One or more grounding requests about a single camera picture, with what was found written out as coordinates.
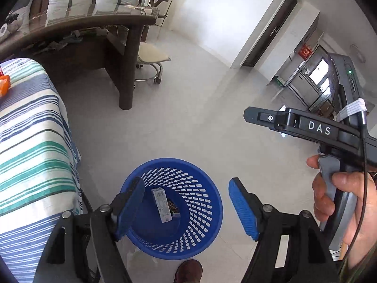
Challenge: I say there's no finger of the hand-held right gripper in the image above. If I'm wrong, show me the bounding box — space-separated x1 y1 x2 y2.
244 107 287 132

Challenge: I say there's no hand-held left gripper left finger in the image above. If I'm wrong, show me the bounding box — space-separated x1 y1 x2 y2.
34 177 146 283

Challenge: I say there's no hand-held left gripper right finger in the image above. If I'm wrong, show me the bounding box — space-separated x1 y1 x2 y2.
228 177 339 283

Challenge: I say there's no white printed carton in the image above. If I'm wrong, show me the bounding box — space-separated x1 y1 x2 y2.
151 188 173 223

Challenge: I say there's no blue plastic waste basket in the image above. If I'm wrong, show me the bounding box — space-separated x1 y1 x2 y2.
119 158 223 260

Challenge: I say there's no person's right forearm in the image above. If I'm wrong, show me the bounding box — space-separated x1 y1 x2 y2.
337 246 369 283

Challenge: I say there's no person's right hand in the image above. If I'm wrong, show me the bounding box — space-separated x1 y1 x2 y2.
306 155 377 268

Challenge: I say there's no small brown wrapper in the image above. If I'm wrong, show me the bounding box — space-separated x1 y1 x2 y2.
167 200 181 218

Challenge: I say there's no bright window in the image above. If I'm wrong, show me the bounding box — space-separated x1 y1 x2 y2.
308 59 329 85

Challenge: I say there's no brown shoe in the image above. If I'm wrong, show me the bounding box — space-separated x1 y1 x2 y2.
174 259 204 283

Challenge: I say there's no dark door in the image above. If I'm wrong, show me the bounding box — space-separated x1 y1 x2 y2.
242 0 299 67

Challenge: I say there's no striped blanket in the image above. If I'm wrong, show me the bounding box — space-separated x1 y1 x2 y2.
0 58 83 283

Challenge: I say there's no cream cushioned rolling stool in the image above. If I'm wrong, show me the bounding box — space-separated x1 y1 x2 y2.
134 42 171 90

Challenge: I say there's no dark wooden desk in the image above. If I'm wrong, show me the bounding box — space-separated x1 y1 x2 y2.
0 13 156 111

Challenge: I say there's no orange packet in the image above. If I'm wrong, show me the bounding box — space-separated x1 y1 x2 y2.
0 75 11 96

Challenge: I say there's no grey crumpled cloth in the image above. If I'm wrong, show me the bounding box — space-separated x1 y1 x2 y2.
31 29 84 52

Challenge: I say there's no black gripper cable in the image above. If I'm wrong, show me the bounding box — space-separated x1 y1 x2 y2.
348 108 369 264

